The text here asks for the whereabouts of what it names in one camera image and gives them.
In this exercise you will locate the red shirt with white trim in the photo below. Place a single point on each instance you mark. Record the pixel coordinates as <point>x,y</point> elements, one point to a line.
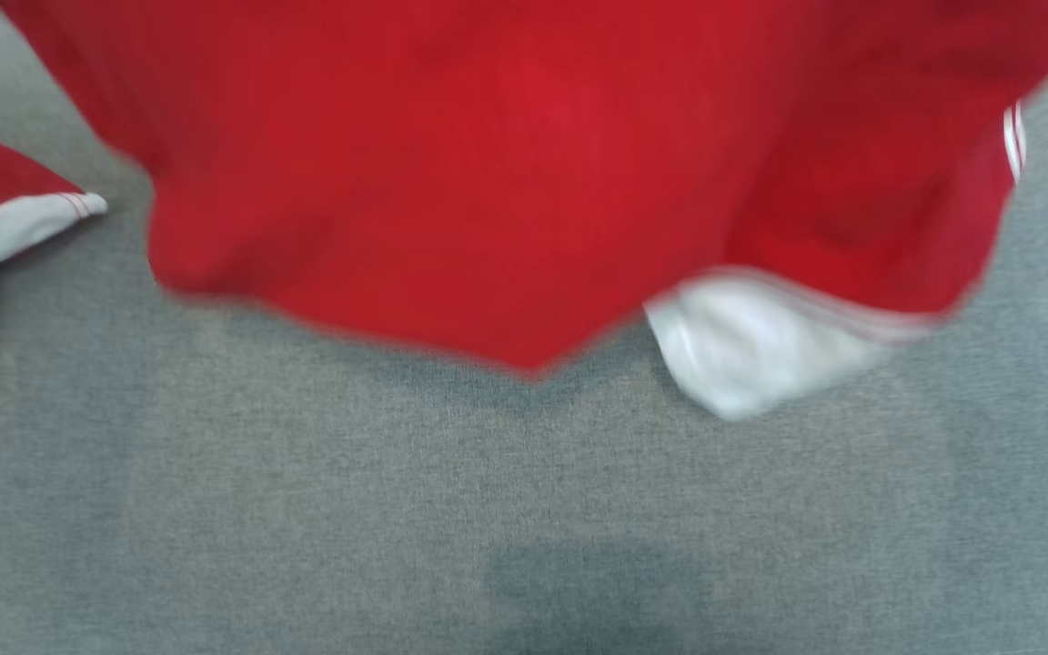
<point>506,164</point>

